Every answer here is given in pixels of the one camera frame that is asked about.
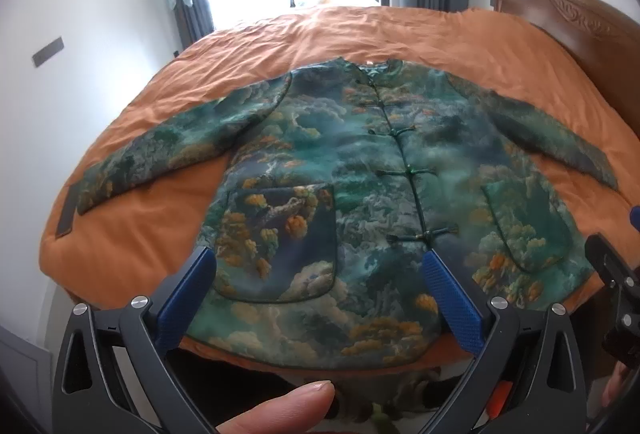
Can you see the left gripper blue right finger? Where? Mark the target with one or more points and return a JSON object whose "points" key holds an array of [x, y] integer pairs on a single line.
{"points": [[464, 320]]}

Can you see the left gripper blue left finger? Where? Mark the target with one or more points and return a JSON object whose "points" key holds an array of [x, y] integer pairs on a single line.
{"points": [[178, 298]]}

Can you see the green patterned padded jacket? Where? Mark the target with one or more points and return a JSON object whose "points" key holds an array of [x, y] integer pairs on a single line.
{"points": [[340, 179]]}

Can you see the right hand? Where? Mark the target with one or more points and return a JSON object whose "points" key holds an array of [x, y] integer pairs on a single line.
{"points": [[615, 384]]}

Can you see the left hand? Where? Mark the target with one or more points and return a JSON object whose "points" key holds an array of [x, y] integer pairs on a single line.
{"points": [[296, 412]]}

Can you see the orange duvet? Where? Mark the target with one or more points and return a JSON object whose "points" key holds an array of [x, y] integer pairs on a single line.
{"points": [[129, 244]]}

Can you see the brown wooden headboard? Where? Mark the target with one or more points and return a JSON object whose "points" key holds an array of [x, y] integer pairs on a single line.
{"points": [[602, 40]]}

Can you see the grey wall switch panel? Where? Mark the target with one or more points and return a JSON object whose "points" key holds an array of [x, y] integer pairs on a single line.
{"points": [[47, 52]]}

